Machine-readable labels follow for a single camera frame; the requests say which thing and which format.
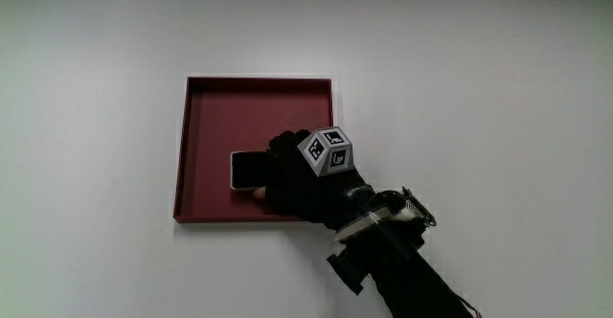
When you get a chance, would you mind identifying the black eraser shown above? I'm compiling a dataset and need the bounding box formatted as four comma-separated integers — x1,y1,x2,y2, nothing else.
230,150,272,192

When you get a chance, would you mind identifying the person's right hand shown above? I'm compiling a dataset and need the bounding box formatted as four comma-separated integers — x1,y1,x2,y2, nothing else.
253,125,376,232

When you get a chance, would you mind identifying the dark red square tray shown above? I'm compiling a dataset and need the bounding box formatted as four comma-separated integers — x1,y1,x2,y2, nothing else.
172,76,334,224

